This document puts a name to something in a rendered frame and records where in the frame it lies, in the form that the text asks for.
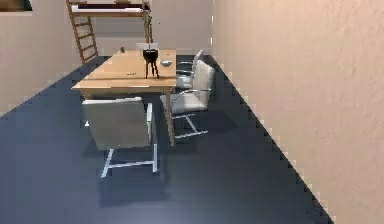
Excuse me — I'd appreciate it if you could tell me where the light wooden table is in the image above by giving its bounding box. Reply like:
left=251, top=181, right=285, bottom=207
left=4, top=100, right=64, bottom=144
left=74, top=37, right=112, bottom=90
left=71, top=49, right=178, bottom=147

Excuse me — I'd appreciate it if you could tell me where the black pot on tripod stand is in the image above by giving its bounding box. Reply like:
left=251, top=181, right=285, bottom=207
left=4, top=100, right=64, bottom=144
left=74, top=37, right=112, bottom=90
left=142, top=48, right=160, bottom=80

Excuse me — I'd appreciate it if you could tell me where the wooden loft bed with ladder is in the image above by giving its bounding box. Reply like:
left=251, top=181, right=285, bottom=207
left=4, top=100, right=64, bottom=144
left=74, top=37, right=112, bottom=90
left=65, top=0, right=154, bottom=65

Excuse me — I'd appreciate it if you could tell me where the white cantilever chair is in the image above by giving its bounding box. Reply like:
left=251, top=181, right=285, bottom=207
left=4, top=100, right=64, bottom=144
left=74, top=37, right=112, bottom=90
left=175, top=49, right=205, bottom=90
left=159, top=59, right=217, bottom=140
left=81, top=96, right=160, bottom=179

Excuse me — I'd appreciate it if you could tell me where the dark framed wall picture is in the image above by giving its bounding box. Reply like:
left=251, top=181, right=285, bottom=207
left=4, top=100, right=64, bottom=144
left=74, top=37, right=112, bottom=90
left=0, top=0, right=34, bottom=13

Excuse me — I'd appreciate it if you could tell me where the green house plant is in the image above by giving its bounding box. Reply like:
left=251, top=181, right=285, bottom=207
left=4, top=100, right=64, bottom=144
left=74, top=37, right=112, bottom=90
left=143, top=14, right=154, bottom=44

